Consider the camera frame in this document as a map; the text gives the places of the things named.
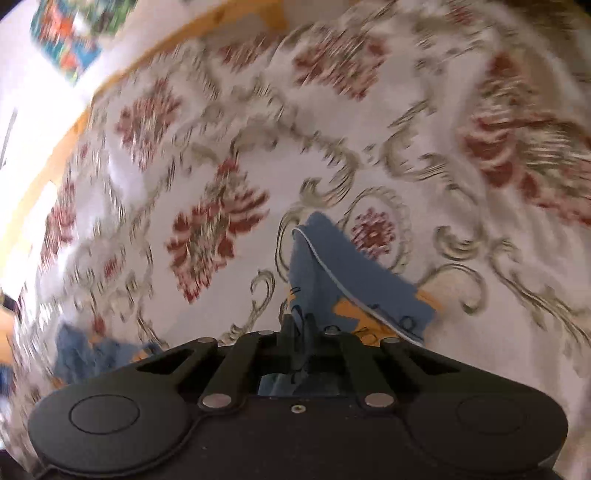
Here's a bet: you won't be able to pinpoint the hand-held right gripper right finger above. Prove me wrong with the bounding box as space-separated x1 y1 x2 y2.
299 315 460 409

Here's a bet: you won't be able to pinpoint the blue and orange pants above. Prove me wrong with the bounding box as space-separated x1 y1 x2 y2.
53 211 438 398

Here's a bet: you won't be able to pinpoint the white floral blanket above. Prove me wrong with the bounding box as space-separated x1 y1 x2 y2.
0 0 591 467

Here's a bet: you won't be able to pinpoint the wooden bed frame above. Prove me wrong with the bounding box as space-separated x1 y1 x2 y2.
0 0 289 333

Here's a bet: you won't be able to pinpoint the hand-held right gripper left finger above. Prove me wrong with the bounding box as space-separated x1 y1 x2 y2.
134 315 297 411

